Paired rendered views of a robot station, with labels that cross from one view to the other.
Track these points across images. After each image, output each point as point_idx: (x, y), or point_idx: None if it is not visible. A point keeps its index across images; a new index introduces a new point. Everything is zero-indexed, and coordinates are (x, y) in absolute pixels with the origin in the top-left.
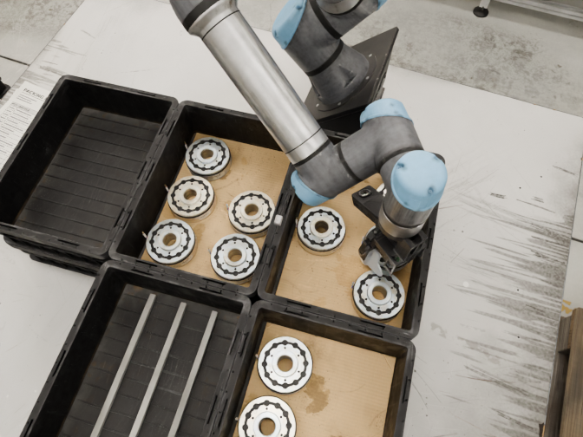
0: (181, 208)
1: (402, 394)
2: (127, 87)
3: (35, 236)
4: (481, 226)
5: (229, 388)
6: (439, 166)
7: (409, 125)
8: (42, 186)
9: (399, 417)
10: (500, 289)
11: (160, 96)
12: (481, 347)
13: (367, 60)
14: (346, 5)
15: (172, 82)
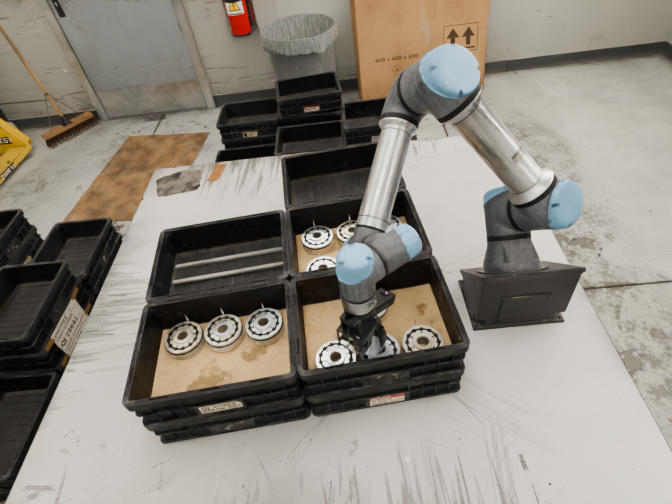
0: (341, 231)
1: (256, 379)
2: None
3: (283, 180)
4: (475, 455)
5: (230, 290)
6: (361, 261)
7: (398, 246)
8: (324, 177)
9: (240, 383)
10: (419, 493)
11: (401, 179)
12: (354, 490)
13: (535, 267)
14: (516, 200)
15: (451, 199)
